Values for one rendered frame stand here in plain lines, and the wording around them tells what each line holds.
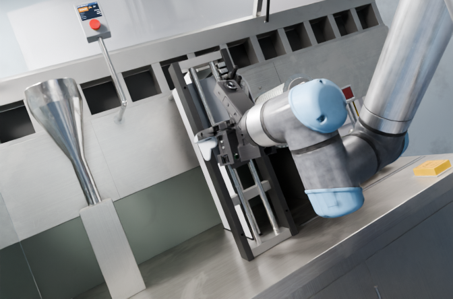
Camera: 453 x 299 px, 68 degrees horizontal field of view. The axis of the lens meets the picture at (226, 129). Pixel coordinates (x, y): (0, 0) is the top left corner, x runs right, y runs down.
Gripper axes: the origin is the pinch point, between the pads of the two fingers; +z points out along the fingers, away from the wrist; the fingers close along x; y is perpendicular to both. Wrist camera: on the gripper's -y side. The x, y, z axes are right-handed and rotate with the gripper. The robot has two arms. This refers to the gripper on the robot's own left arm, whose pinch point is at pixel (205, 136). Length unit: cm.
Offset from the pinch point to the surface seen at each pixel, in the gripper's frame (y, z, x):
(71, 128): -12.9, 34.7, -20.8
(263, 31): -44, 43, 67
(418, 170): 24, -10, 61
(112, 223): 15.5, 34.4, -16.0
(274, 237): 29.3, 8.7, 17.3
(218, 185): 12.1, 10.8, 6.1
